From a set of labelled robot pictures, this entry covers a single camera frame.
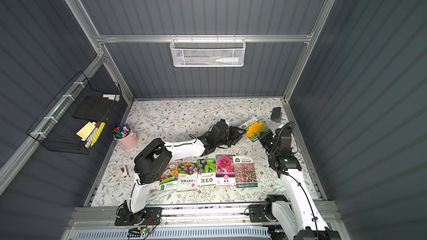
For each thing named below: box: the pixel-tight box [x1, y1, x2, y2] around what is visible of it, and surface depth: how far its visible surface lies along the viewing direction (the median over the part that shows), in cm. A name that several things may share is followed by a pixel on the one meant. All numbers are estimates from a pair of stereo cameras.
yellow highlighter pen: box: [90, 121, 106, 148], surface depth 72 cm
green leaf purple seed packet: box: [196, 158, 217, 187], surface depth 88 cm
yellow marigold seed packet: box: [239, 117, 272, 143], surface depth 87 cm
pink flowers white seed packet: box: [232, 156, 259, 188], surface depth 88 cm
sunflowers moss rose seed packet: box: [176, 162, 198, 193], surface depth 86 cm
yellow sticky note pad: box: [75, 121, 97, 142], surface depth 70 cm
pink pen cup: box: [112, 123, 138, 150], surface depth 91 cm
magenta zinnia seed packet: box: [215, 154, 237, 187], surface depth 88 cm
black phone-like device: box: [270, 106, 282, 123], surface depth 110 cm
